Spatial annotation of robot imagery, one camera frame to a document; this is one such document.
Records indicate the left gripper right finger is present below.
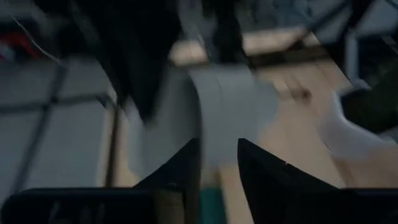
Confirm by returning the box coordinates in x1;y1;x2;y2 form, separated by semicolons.
238;138;398;224

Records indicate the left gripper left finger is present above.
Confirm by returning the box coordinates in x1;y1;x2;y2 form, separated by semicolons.
0;138;201;224

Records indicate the white planter pot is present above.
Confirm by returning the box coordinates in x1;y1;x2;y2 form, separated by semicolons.
319;86;398;163

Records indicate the grey slide sandal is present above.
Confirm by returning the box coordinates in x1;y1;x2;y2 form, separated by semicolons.
130;62;278;179

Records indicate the black table frame rail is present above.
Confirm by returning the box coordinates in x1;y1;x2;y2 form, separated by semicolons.
0;92;121;188

